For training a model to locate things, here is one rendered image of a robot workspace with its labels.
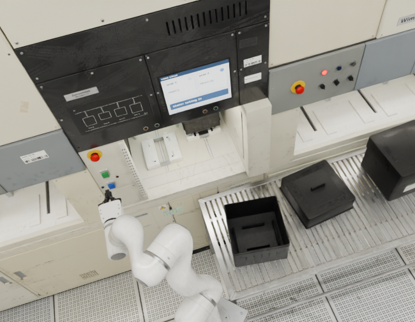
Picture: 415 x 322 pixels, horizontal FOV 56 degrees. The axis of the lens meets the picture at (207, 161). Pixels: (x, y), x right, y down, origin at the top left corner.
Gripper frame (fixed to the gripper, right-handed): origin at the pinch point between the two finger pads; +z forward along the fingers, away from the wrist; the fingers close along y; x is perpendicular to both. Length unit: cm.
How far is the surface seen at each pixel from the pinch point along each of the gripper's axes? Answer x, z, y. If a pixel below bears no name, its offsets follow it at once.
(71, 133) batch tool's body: 32.2, 11.8, -3.6
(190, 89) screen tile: 38, 12, 48
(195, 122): -17, 43, 51
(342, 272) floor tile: -120, -34, 121
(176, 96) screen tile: 37, 12, 42
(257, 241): -43, -26, 63
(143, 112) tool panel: 32.8, 11.6, 27.1
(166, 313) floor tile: -120, -23, -1
